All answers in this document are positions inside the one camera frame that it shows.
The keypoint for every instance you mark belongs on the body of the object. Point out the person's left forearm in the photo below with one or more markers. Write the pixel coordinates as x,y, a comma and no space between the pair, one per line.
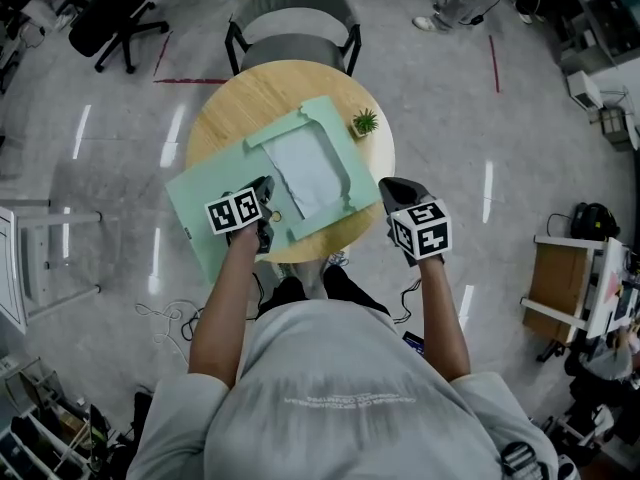
220,318

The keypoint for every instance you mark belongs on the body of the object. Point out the person's right forearm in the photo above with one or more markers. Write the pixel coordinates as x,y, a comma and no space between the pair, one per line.
442,318

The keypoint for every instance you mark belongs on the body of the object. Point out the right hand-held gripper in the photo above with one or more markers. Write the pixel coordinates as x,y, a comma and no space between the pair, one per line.
422,230

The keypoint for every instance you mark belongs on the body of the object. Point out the wooden and white side table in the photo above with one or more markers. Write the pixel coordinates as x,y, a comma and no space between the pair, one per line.
555,283

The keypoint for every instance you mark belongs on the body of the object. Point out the small white box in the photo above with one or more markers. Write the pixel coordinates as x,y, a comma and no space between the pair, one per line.
582,90

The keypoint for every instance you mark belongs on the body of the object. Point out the round wooden table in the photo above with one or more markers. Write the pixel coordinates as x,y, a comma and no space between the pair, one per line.
270,93

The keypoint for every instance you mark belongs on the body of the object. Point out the person's black trousers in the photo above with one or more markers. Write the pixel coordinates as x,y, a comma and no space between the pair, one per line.
290,290

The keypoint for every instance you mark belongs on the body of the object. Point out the white storage rack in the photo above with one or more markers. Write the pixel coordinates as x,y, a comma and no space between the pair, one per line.
40,428

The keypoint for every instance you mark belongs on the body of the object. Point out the grey armchair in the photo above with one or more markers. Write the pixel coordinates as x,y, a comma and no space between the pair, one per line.
295,20

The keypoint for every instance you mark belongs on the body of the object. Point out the small potted plant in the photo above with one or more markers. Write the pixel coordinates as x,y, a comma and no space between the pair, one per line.
365,122

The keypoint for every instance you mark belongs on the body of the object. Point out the black office chair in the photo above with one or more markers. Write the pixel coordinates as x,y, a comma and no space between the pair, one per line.
105,33

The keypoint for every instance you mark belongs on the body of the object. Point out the dark handheld device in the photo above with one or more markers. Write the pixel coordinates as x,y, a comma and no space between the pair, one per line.
413,343

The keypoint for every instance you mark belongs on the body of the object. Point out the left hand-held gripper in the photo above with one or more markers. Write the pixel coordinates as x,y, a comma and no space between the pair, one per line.
235,213

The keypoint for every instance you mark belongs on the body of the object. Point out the light green folding board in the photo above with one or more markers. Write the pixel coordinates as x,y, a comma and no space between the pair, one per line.
200,188

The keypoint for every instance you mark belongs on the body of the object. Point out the white A4 paper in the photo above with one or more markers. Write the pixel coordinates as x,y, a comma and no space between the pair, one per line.
305,173

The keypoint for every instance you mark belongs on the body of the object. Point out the person's grey t-shirt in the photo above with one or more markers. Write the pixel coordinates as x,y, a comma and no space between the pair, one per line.
325,408

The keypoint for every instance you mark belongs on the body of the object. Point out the black backpack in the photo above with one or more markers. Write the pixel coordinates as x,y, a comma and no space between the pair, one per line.
595,220

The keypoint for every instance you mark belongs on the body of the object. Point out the white desk with drawing board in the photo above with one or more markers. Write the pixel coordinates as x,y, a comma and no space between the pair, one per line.
10,268

